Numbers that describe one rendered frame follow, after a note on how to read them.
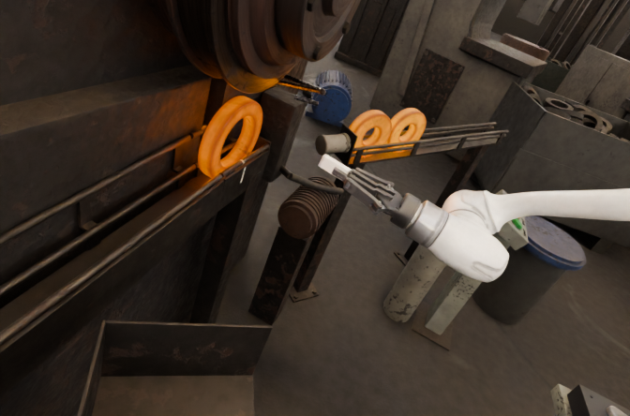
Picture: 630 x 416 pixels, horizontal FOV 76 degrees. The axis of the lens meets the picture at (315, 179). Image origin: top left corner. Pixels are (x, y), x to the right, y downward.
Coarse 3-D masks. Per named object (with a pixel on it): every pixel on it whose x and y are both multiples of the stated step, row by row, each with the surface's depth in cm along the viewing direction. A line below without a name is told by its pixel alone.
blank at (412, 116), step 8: (400, 112) 127; (408, 112) 127; (416, 112) 128; (392, 120) 128; (400, 120) 126; (408, 120) 128; (416, 120) 130; (424, 120) 132; (392, 128) 127; (400, 128) 128; (416, 128) 133; (424, 128) 135; (392, 136) 128; (400, 136) 136; (408, 136) 135; (416, 136) 135; (400, 152) 136
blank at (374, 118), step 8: (368, 112) 119; (376, 112) 119; (360, 120) 118; (368, 120) 118; (376, 120) 120; (384, 120) 122; (352, 128) 119; (360, 128) 118; (368, 128) 120; (376, 128) 126; (384, 128) 124; (360, 136) 120; (376, 136) 126; (384, 136) 126; (360, 144) 123; (368, 144) 126; (376, 144) 127; (352, 152) 123
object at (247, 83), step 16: (192, 0) 53; (208, 0) 50; (224, 0) 53; (192, 16) 55; (208, 16) 52; (224, 16) 54; (192, 32) 57; (208, 32) 54; (224, 32) 56; (192, 48) 61; (208, 48) 58; (224, 48) 58; (208, 64) 64; (224, 64) 60; (240, 64) 64; (240, 80) 67; (256, 80) 72; (272, 80) 79
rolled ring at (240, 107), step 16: (240, 96) 81; (224, 112) 77; (240, 112) 79; (256, 112) 85; (208, 128) 76; (224, 128) 76; (256, 128) 89; (208, 144) 76; (240, 144) 91; (208, 160) 78; (224, 160) 88
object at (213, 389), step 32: (96, 352) 43; (128, 352) 50; (160, 352) 52; (192, 352) 53; (224, 352) 54; (256, 352) 56; (96, 384) 47; (128, 384) 52; (160, 384) 54; (192, 384) 55; (224, 384) 56
